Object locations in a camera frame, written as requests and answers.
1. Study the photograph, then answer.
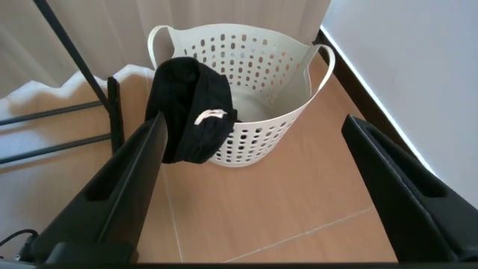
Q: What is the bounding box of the black garment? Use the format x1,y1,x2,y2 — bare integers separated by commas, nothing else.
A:
144,56,239,164

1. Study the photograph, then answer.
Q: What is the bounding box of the black clothes rack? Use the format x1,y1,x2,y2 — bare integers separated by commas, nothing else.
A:
0,0,126,165

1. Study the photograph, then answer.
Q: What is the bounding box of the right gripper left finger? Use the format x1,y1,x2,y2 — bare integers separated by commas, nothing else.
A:
28,111,169,265

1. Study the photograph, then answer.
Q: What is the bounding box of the black cable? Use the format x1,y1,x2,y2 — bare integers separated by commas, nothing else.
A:
0,228,40,250

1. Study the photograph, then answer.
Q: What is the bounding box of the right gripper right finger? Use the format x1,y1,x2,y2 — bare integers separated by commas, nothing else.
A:
341,114,478,262

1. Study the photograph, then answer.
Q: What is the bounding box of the white laundry basket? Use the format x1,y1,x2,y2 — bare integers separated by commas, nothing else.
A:
147,23,336,168

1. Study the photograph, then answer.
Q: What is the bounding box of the beige curtain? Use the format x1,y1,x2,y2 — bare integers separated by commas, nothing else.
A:
0,0,332,99

